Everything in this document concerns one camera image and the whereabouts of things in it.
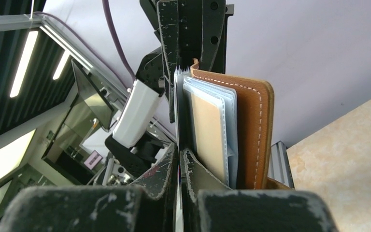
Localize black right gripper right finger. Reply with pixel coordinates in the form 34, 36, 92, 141
180, 149, 338, 232

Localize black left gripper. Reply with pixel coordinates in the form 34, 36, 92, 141
140, 0, 234, 123

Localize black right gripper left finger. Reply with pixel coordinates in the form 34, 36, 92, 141
0, 143, 178, 232

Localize brown leather card holder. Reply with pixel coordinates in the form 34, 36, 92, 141
174, 59, 289, 190

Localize gold card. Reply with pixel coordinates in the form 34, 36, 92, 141
190, 93, 229, 185

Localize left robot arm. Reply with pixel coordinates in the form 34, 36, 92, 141
105, 0, 234, 178

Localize ceiling light strips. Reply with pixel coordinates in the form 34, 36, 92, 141
9, 30, 71, 99

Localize aluminium frame rail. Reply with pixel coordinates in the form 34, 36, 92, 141
266, 141, 295, 189

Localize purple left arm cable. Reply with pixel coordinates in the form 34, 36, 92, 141
33, 0, 137, 90

